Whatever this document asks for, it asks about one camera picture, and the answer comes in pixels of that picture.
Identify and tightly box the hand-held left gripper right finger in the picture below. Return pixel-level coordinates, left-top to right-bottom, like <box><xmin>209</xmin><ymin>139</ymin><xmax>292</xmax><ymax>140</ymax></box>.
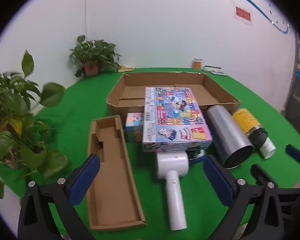
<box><xmin>202</xmin><ymin>155</ymin><xmax>285</xmax><ymax>240</ymax></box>

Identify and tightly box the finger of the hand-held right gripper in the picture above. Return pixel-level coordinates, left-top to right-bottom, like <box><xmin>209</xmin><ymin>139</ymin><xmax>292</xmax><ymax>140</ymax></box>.
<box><xmin>251</xmin><ymin>164</ymin><xmax>274</xmax><ymax>185</ymax></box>
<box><xmin>286</xmin><ymin>144</ymin><xmax>300</xmax><ymax>167</ymax></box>

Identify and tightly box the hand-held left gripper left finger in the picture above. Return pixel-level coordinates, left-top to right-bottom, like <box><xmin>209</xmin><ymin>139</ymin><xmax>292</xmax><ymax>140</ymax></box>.
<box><xmin>17</xmin><ymin>153</ymin><xmax>101</xmax><ymax>240</ymax></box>

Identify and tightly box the white spray bottle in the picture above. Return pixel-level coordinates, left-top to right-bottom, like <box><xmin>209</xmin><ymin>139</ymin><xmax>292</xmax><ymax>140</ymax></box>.
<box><xmin>258</xmin><ymin>136</ymin><xmax>277</xmax><ymax>160</ymax></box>

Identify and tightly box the blue stapler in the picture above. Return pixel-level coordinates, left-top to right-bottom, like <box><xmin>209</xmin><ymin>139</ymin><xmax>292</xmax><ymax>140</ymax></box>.
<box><xmin>186</xmin><ymin>149</ymin><xmax>206</xmax><ymax>165</ymax></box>

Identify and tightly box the narrow cardboard box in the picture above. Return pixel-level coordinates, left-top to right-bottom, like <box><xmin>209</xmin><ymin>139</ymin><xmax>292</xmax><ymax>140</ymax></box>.
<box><xmin>86</xmin><ymin>115</ymin><xmax>147</xmax><ymax>231</ymax></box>

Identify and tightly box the white hair dryer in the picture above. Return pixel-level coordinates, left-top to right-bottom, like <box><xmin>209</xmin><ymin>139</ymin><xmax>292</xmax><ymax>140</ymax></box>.
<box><xmin>156</xmin><ymin>151</ymin><xmax>190</xmax><ymax>231</ymax></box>

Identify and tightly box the silver metal can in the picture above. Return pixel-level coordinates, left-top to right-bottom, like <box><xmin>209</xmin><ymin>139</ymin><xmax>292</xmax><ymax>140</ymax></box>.
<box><xmin>205</xmin><ymin>105</ymin><xmax>255</xmax><ymax>169</ymax></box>

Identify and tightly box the yellow label clear jar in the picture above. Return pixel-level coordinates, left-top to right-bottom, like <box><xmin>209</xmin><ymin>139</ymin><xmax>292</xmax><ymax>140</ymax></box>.
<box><xmin>231</xmin><ymin>108</ymin><xmax>268</xmax><ymax>147</ymax></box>

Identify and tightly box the pastel puzzle cube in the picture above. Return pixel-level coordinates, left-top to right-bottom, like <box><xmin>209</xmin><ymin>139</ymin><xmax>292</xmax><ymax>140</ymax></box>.
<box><xmin>125</xmin><ymin>112</ymin><xmax>144</xmax><ymax>143</ymax></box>

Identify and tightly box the colourful board game box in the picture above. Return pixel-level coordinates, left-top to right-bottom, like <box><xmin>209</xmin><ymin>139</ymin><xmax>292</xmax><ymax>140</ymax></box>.
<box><xmin>142</xmin><ymin>87</ymin><xmax>213</xmax><ymax>153</ymax></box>

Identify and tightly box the large cardboard box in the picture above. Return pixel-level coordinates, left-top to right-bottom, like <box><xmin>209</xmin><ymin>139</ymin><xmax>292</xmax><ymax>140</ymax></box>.
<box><xmin>105</xmin><ymin>71</ymin><xmax>241</xmax><ymax>118</ymax></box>

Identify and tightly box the green tablecloth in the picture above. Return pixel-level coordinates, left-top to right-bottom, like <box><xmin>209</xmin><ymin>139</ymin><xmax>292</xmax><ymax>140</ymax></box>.
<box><xmin>0</xmin><ymin>67</ymin><xmax>300</xmax><ymax>240</ymax></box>

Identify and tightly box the large leafy green plant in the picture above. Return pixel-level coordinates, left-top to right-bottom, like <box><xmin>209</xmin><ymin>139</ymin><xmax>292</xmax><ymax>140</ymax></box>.
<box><xmin>0</xmin><ymin>49</ymin><xmax>72</xmax><ymax>200</ymax></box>

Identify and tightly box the small potted green plant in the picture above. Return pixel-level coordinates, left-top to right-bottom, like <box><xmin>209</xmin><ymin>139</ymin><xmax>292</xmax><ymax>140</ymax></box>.
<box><xmin>69</xmin><ymin>34</ymin><xmax>122</xmax><ymax>78</ymax></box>

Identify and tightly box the blue wall decal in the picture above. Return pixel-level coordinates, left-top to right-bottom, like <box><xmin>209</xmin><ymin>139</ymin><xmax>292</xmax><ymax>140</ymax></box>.
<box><xmin>94</xmin><ymin>0</ymin><xmax>290</xmax><ymax>34</ymax></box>

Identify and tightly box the red wall sign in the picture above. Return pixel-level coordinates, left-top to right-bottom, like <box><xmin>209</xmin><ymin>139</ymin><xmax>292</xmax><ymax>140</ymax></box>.
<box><xmin>232</xmin><ymin>0</ymin><xmax>253</xmax><ymax>26</ymax></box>

